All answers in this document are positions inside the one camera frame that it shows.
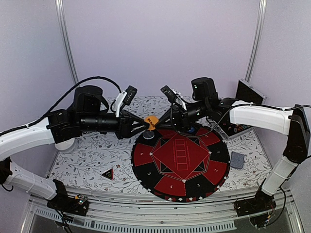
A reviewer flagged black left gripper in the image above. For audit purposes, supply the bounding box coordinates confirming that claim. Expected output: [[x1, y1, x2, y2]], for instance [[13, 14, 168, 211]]
[[79, 109, 151, 140]]

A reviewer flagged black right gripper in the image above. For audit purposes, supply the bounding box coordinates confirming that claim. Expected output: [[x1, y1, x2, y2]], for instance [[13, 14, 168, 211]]
[[155, 99, 209, 132]]

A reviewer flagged black dealer button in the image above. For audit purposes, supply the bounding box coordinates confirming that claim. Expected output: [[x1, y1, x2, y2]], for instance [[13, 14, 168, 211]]
[[142, 130, 155, 140]]

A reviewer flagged orange big blind button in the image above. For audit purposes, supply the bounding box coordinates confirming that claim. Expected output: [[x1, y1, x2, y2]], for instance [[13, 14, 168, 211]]
[[144, 116, 159, 131]]

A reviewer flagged blue small blind button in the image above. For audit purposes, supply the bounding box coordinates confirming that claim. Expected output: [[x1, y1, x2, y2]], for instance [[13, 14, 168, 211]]
[[187, 126, 196, 133]]

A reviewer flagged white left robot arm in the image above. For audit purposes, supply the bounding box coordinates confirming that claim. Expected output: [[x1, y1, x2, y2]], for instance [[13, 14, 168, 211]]
[[0, 85, 149, 211]]

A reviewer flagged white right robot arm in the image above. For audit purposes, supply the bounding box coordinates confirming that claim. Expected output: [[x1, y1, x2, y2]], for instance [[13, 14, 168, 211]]
[[132, 118, 287, 202]]

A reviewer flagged floral patterned tablecloth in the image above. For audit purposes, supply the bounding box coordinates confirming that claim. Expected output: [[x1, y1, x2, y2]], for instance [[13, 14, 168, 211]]
[[47, 96, 276, 195]]

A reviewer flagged round red black poker mat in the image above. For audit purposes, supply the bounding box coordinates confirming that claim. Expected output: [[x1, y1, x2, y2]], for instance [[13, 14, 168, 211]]
[[131, 123, 230, 202]]

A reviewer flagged triangular red black token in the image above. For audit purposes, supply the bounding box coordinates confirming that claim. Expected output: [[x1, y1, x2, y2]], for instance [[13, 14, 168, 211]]
[[101, 168, 114, 181]]

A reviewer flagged white round dish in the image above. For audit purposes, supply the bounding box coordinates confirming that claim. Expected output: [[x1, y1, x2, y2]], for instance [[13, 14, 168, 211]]
[[55, 138, 76, 153]]

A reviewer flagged blue playing card deck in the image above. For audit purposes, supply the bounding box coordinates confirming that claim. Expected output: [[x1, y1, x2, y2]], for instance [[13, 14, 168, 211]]
[[230, 151, 245, 169]]

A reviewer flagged aluminium poker chip case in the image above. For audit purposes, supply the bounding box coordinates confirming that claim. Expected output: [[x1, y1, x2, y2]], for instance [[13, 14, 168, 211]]
[[216, 79, 267, 140]]

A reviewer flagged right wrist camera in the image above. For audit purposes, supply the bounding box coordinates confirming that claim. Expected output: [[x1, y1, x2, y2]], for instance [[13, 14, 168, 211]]
[[160, 85, 187, 110]]

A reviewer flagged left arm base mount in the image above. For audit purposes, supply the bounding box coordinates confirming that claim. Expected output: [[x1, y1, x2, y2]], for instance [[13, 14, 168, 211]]
[[47, 194, 89, 216]]

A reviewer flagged aluminium front rail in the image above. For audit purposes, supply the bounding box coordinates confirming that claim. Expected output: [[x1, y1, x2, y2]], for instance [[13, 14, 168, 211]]
[[20, 186, 306, 233]]

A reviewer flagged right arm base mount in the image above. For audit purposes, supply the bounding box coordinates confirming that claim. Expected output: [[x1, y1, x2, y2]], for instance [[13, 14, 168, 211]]
[[233, 198, 276, 228]]

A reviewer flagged right aluminium frame post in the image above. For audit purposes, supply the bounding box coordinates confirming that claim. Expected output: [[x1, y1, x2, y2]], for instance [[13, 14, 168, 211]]
[[245, 0, 267, 82]]

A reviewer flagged aluminium frame post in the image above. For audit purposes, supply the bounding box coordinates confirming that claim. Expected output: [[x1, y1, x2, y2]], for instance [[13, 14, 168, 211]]
[[245, 0, 267, 82], [54, 0, 79, 84]]

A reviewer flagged left aluminium frame post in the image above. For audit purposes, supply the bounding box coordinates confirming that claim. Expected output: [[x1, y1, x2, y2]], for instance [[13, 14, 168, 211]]
[[54, 0, 79, 84]]

